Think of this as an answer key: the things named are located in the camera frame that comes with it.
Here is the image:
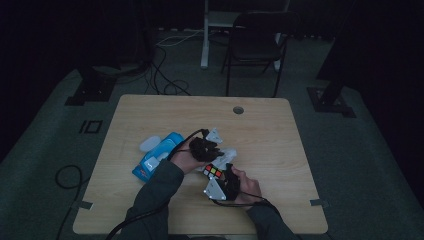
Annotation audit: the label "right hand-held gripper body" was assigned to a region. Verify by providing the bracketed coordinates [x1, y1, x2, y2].
[203, 166, 240, 202]

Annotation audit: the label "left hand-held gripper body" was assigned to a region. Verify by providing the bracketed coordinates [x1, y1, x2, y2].
[189, 127, 225, 164]

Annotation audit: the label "white wet wipe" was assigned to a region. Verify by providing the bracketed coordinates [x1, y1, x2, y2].
[195, 147, 238, 173]

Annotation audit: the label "multicoloured puzzle cube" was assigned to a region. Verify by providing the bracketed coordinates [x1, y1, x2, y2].
[202, 163, 224, 180]

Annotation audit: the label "blue wet wipes pack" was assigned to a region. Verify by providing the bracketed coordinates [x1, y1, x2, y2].
[131, 131, 185, 184]

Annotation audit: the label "person's left hand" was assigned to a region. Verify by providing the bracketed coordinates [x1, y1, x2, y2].
[169, 138, 205, 175]

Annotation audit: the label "person's right hand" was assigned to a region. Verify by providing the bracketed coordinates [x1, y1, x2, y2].
[231, 165, 263, 211]

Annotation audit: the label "white crumpled wrapper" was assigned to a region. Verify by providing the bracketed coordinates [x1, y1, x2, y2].
[138, 135, 162, 153]

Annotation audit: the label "black folding chair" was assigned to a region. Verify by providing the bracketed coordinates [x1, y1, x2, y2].
[220, 11, 292, 99]

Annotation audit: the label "black stand base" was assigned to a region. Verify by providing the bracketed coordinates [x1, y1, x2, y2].
[64, 64, 118, 107]
[306, 0, 357, 119]

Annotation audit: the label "right hand-held gripper cable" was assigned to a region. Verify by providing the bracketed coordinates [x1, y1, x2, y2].
[210, 190, 281, 214]

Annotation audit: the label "black tangled floor cables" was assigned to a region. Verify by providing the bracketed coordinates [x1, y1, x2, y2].
[116, 44, 193, 97]

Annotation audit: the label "white floor cable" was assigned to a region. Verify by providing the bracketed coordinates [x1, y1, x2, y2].
[155, 29, 231, 48]

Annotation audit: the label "black floor cable loop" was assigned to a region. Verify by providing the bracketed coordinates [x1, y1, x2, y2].
[54, 164, 91, 240]

